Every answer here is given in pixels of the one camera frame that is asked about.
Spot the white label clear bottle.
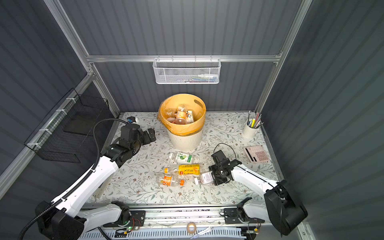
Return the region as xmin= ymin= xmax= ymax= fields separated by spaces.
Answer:
xmin=194 ymin=172 xmax=214 ymax=185

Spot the yellow label bottle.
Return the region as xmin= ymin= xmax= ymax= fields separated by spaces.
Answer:
xmin=164 ymin=164 xmax=200 ymax=176

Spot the green label small bottle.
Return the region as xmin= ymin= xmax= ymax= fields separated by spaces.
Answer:
xmin=169 ymin=152 xmax=193 ymax=165

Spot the orange label crushed bottle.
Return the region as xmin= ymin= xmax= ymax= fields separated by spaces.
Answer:
xmin=156 ymin=174 xmax=185 ymax=187

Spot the white label milk-tea bottle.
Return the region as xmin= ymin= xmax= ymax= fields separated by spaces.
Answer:
xmin=186 ymin=110 xmax=195 ymax=124

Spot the red label clear bottle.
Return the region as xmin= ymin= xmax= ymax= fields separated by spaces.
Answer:
xmin=165 ymin=109 xmax=176 ymax=123

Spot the orange label clear bottle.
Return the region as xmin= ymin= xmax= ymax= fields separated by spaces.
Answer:
xmin=175 ymin=105 xmax=187 ymax=125

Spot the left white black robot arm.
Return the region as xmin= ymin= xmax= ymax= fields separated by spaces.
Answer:
xmin=18 ymin=117 xmax=156 ymax=240

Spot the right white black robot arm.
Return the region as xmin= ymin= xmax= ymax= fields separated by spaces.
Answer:
xmin=209 ymin=151 xmax=308 ymax=236

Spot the cream ribbed waste bin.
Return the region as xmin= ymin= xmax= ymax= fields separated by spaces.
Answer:
xmin=167 ymin=129 xmax=203 ymax=152

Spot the yellow bin liner bag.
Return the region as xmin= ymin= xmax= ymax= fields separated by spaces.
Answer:
xmin=158 ymin=94 xmax=207 ymax=137

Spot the pink calculator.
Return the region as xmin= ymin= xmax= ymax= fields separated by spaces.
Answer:
xmin=244 ymin=145 xmax=269 ymax=164

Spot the floral table mat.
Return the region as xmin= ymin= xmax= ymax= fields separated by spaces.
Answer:
xmin=88 ymin=112 xmax=278 ymax=205

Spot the white pen holder cup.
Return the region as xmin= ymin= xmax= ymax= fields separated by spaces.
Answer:
xmin=242 ymin=119 xmax=260 ymax=139

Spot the masking tape roll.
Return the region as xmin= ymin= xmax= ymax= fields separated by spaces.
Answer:
xmin=187 ymin=222 xmax=197 ymax=235

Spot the white tube in basket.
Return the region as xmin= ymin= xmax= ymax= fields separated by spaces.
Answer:
xmin=198 ymin=74 xmax=219 ymax=81

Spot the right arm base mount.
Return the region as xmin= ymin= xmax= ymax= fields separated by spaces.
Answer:
xmin=222 ymin=208 xmax=265 ymax=225

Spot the black wire side basket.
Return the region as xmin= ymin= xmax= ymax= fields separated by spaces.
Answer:
xmin=24 ymin=91 xmax=112 ymax=164

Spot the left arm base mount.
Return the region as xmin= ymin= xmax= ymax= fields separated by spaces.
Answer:
xmin=103 ymin=210 xmax=146 ymax=228

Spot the white wire wall basket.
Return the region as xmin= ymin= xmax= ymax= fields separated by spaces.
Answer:
xmin=153 ymin=59 xmax=222 ymax=85

